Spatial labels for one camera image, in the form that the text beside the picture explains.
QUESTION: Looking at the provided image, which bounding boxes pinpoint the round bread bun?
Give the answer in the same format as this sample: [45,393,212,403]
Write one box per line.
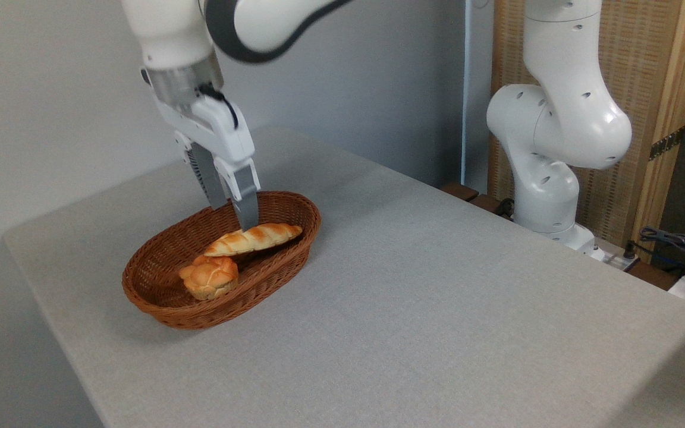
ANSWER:
[178,255,240,301]

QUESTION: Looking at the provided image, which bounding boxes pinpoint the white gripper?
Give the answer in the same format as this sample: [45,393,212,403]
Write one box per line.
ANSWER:
[151,94,260,232]

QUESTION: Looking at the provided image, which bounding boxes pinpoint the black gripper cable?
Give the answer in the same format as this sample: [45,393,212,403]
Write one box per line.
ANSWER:
[198,83,240,130]

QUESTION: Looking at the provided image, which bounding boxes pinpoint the long braided bread loaf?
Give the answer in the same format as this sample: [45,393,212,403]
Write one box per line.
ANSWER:
[203,223,304,258]

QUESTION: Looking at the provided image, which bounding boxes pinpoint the brown wicker basket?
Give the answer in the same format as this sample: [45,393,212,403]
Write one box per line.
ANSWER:
[121,191,322,331]

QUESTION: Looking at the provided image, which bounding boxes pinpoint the dark blue cable bundle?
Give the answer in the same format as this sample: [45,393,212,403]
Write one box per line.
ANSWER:
[627,226,685,280]

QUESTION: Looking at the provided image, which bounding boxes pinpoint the white vertical wall trim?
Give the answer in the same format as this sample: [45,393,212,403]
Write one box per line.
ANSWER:
[461,0,494,194]

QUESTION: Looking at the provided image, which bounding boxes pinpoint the woven wood-framed folding screen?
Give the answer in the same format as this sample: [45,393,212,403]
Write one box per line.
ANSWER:
[488,0,685,263]

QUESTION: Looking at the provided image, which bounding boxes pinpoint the brass screen hinge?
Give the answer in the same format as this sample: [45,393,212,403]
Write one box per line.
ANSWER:
[649,127,685,162]

